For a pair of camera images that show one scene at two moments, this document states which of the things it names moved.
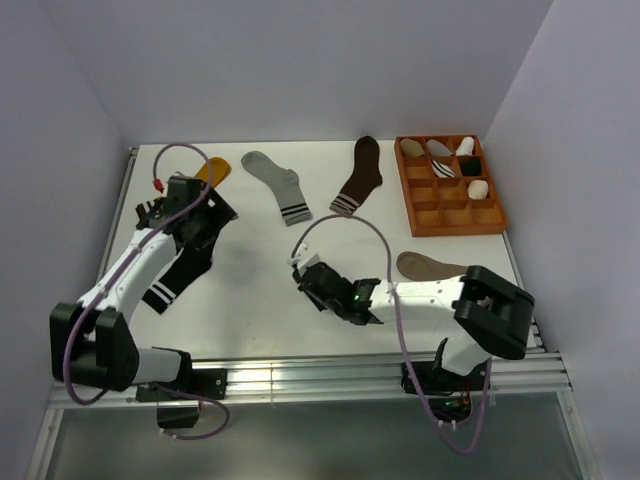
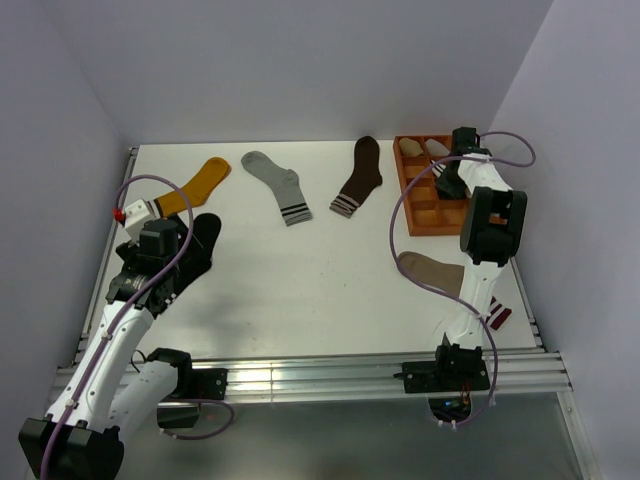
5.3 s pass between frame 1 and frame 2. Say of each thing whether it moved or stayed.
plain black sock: moved
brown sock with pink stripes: stayed
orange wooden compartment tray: stayed
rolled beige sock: stayed
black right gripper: moved
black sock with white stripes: stayed
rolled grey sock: stayed
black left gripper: moved
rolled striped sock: stayed
